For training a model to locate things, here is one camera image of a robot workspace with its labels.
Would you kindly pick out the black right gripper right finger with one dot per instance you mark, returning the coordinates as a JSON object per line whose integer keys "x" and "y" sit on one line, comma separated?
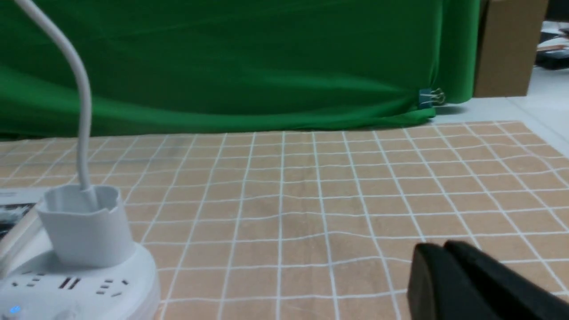
{"x": 509, "y": 294}

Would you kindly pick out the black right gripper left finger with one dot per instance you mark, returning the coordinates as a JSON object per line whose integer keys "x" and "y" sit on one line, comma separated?
{"x": 439, "y": 289}

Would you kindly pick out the white desk lamp socket base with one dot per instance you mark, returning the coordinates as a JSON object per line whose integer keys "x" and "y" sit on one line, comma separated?
{"x": 95, "y": 270}

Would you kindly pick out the orange grid tablecloth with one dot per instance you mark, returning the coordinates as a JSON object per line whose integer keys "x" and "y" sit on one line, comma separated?
{"x": 322, "y": 225}

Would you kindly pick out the metal binder clip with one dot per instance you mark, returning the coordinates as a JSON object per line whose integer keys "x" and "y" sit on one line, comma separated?
{"x": 428, "y": 98}

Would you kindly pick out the brown cardboard box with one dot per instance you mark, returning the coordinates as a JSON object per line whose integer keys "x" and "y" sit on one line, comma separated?
{"x": 508, "y": 38}

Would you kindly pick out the green backdrop cloth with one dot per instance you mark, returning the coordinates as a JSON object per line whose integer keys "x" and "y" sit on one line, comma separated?
{"x": 228, "y": 66}

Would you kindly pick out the self-driving textbook top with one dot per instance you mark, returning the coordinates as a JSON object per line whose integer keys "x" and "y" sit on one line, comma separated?
{"x": 15, "y": 203}

